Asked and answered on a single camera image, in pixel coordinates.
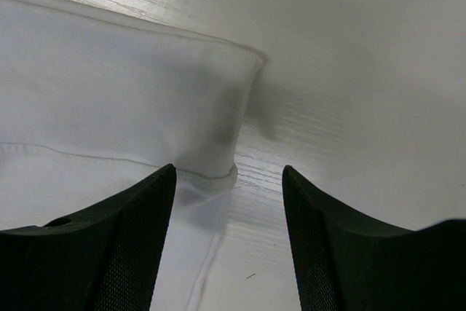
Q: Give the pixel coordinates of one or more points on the white skirt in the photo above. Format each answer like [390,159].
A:
[93,101]

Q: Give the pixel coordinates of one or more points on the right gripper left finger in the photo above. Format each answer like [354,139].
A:
[103,257]

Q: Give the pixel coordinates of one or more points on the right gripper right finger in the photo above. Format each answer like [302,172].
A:
[346,260]

